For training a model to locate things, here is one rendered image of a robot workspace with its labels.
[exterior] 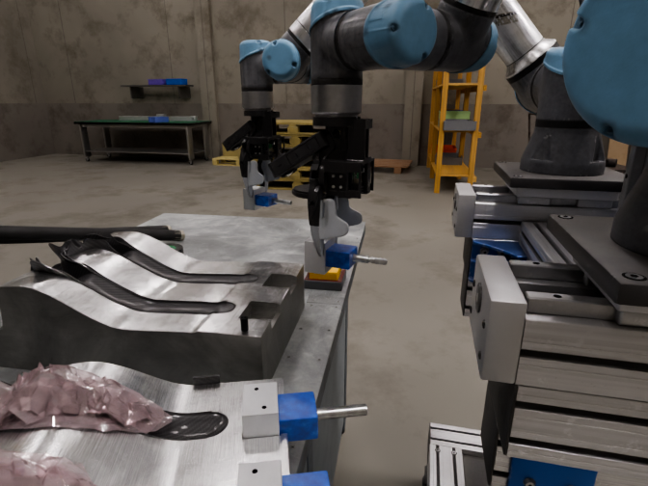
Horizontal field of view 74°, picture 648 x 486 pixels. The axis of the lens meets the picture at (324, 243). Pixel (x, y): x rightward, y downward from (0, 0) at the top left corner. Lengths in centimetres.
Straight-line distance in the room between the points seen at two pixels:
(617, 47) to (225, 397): 47
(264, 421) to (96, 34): 1048
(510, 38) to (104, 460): 99
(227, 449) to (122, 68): 1010
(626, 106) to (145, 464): 47
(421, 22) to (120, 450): 54
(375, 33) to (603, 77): 28
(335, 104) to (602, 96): 37
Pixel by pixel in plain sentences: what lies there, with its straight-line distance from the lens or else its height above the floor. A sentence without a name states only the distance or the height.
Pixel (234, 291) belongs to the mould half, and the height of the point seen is 89.
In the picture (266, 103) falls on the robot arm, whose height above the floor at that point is 116.
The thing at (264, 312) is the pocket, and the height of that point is 87.
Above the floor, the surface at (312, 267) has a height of 91.
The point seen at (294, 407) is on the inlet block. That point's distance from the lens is 48.
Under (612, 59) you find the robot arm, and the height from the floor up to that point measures 120.
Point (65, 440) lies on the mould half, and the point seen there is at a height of 89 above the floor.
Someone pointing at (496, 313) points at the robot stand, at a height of 98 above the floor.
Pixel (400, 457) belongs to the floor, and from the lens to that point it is 169.
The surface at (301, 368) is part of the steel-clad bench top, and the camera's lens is 66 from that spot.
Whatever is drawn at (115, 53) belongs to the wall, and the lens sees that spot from 1052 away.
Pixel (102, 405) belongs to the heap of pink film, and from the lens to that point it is 48.
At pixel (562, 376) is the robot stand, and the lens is 49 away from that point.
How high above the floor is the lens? 117
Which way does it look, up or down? 18 degrees down
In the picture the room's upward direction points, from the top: straight up
